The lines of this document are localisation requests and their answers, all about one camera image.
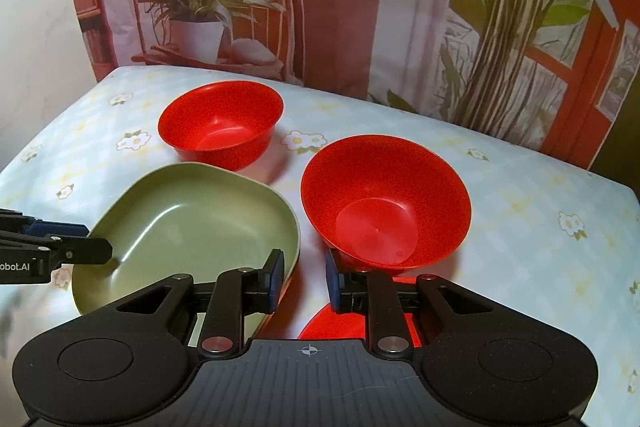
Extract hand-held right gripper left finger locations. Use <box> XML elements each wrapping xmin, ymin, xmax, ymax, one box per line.
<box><xmin>100</xmin><ymin>249</ymin><xmax>287</xmax><ymax>359</ymax></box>

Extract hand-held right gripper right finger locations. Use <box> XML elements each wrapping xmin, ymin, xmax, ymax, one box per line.
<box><xmin>325</xmin><ymin>249</ymin><xmax>521</xmax><ymax>356</ymax></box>

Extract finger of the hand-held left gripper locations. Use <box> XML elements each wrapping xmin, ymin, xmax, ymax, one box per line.
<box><xmin>0</xmin><ymin>234</ymin><xmax>114</xmax><ymax>266</ymax></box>
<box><xmin>0</xmin><ymin>208</ymin><xmax>92</xmax><ymax>239</ymax></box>

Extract red plastic bowl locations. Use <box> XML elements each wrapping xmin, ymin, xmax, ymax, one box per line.
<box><xmin>300</xmin><ymin>135</ymin><xmax>472</xmax><ymax>271</ymax></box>
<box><xmin>158</xmin><ymin>81</ymin><xmax>284</xmax><ymax>172</ymax></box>

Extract green oval dish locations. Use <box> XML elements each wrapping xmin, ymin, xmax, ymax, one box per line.
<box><xmin>71</xmin><ymin>162</ymin><xmax>301</xmax><ymax>319</ymax></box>

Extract floral checked tablecloth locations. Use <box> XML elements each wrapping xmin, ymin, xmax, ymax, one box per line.
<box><xmin>0</xmin><ymin>66</ymin><xmax>640</xmax><ymax>408</ymax></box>

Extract printed backdrop cloth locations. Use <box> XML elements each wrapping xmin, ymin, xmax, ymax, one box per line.
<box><xmin>62</xmin><ymin>0</ymin><xmax>640</xmax><ymax>168</ymax></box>

